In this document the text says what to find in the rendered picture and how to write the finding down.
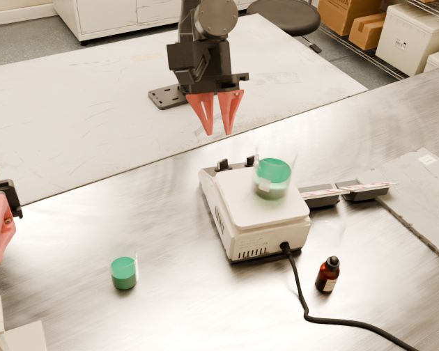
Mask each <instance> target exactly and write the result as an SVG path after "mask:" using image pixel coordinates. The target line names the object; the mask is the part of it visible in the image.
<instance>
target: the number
mask: <svg viewBox="0 0 439 351"><path fill-rule="evenodd" d="M392 184H395V183H388V182H379V183H374V184H368V185H357V186H352V187H343V188H345V189H363V188H368V187H377V186H383V185H392Z"/></svg>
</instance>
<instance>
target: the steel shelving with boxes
mask: <svg viewBox="0 0 439 351"><path fill-rule="evenodd" d="M382 1H383V0H319V2H318V8H317V11H318V12H319V14H320V16H321V22H322V23H324V24H325V25H326V26H328V27H330V29H332V30H333V32H336V33H338V34H339V35H340V36H339V37H341V36H347V35H349V36H347V37H349V38H347V39H348V41H350V42H352V43H354V44H355V46H356V45H357V46H358V47H360V48H361V49H363V51H364V50H367V49H372V48H376V47H377V50H374V49H373V50H374V51H375V53H376V56H377V57H379V58H381V59H382V60H384V62H387V63H389V64H390V65H393V66H394V67H395V68H396V69H399V71H402V72H404V73H405V75H408V77H409V76H410V77H412V76H415V75H418V74H421V73H423V72H427V71H430V70H433V69H436V68H439V5H438V4H439V3H438V2H436V1H437V0H413V1H412V0H411V1H407V0H405V1H407V2H405V3H399V4H396V5H393V6H388V9H387V12H386V13H380V14H378V13H379V10H380V6H381V3H382ZM433 2H436V3H433ZM437 3H438V4H437ZM319 27H320V28H318V29H320V30H321V31H323V32H324V31H327V33H326V32H324V33H326V34H328V35H329V36H331V37H332V36H334V37H335V36H336V37H337V35H335V33H332V32H330V31H328V30H327V29H325V28H323V29H325V30H322V29H321V28H322V26H319ZM332 30H331V31H332ZM328 32H329V33H331V34H332V35H330V34H329V33H328ZM334 37H332V38H334ZM336 37H335V38H334V39H335V40H337V41H339V42H340V40H341V41H342V42H345V43H347V45H350V44H349V42H347V41H344V40H342V39H341V38H339V37H337V38H339V39H340V40H338V39H336ZM342 42H340V43H341V44H343V45H345V44H344V43H342ZM347 45H345V46H347ZM352 45H353V44H351V45H350V47H351V48H352V47H353V48H355V49H353V48H352V49H351V48H350V47H348V46H347V47H348V48H349V49H351V50H353V51H354V52H356V51H355V50H357V51H358V52H361V53H363V54H364V55H361V53H358V52H356V53H357V54H359V55H360V56H362V57H364V56H367V58H366V57H364V58H365V59H367V60H368V61H370V62H372V61H371V60H370V59H369V58H371V57H370V56H368V55H366V54H365V52H362V51H360V50H359V49H357V48H356V47H354V46H352ZM373 50H371V51H373ZM371 59H372V60H373V61H375V62H376V63H377V64H378V63H379V62H378V61H376V60H375V59H373V57H372V58H371ZM372 63H373V64H375V63H374V62H372ZM387 63H386V64H387ZM379 64H381V63H379ZM375 65H376V64H375ZM381 65H382V64H381ZM384 65H385V64H383V65H382V66H383V67H384V68H385V69H386V68H387V66H384ZM390 65H388V66H390ZM377 66H378V67H379V68H381V67H382V66H379V65H377ZM392 68H393V67H392ZM381 69H383V68H381ZM385 69H383V70H384V71H386V72H388V73H389V74H391V73H394V74H395V75H398V74H397V73H396V72H398V71H396V72H393V70H390V69H389V68H387V69H388V70H390V71H392V72H389V71H388V70H387V69H386V70H385ZM396 69H394V70H396ZM391 75H392V76H394V75H393V74H391ZM398 76H400V75H398ZM394 77H395V76H394ZM400 77H401V78H402V79H404V78H405V77H402V75H401V76H400ZM396 78H397V79H398V80H401V78H398V77H397V76H396Z"/></svg>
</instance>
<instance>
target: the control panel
mask: <svg viewBox="0 0 439 351"><path fill-rule="evenodd" d="M245 163H247V162H241V163H235V164H229V166H231V167H232V168H233V169H232V170H234V169H243V168H246V167H245ZM216 167H217V166H212V167H207V168H202V169H203V170H204V171H205V172H206V173H208V174H209V175H210V176H211V177H215V176H216V174H217V173H219V172H215V170H214V169H215V168H216Z"/></svg>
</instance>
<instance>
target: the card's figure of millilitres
mask: <svg viewBox="0 0 439 351"><path fill-rule="evenodd" d="M342 191H344V190H340V189H327V190H322V191H317V192H307V193H302V194H301V196H302V197H305V196H314V195H319V194H329V193H333V192H342Z"/></svg>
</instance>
